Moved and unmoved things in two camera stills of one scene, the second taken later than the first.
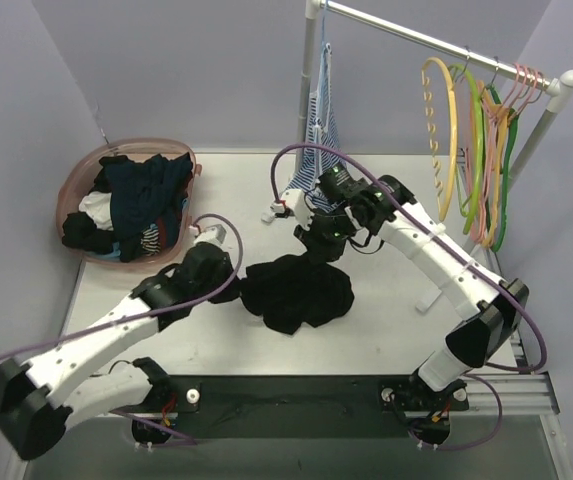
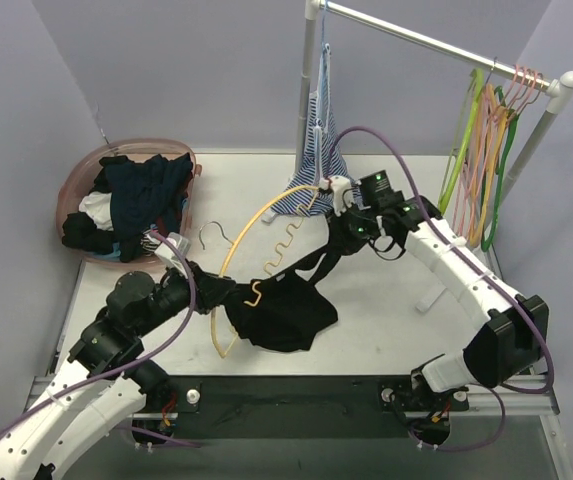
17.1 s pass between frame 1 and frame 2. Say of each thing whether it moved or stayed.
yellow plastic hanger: moved
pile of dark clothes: stayed
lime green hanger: moved
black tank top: moved
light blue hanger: stayed
